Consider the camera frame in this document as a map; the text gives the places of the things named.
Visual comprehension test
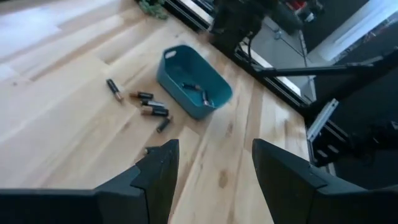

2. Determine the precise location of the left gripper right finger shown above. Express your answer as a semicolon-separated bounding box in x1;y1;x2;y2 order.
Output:
251;138;398;224

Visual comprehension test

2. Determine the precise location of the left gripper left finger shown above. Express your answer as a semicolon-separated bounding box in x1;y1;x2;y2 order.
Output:
0;138;181;224

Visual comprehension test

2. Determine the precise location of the silver battery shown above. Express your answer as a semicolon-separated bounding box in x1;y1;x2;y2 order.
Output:
140;99;167;108

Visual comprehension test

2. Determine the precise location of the teal plastic bin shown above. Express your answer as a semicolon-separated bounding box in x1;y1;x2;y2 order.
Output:
155;44;234;121

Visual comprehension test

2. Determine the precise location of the computer case with coloured lights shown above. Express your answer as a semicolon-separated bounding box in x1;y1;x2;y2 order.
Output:
284;0;326;23

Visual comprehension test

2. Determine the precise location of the small green potted plant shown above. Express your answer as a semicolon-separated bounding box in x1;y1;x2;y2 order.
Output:
137;0;169;21

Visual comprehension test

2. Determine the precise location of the silver metal bracket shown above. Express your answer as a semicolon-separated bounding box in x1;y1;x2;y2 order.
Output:
305;98;340;142

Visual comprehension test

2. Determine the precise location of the black aluminium table frame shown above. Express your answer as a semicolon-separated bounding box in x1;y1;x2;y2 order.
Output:
164;0;398;169

